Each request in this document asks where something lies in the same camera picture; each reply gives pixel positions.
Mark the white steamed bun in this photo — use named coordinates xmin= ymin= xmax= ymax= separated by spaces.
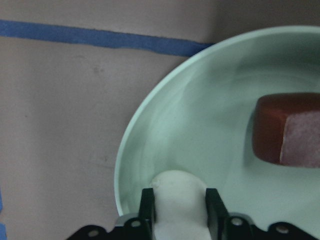
xmin=151 ymin=170 xmax=211 ymax=240

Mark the brown bun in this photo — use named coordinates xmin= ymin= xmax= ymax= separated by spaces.
xmin=252 ymin=92 xmax=320 ymax=168

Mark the light green plate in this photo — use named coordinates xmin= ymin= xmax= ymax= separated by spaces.
xmin=114 ymin=26 xmax=320 ymax=238

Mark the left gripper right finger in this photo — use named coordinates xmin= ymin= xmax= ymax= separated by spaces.
xmin=205 ymin=188 xmax=229 ymax=240

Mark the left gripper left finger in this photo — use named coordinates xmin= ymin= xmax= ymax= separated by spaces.
xmin=138 ymin=188 xmax=156 ymax=240

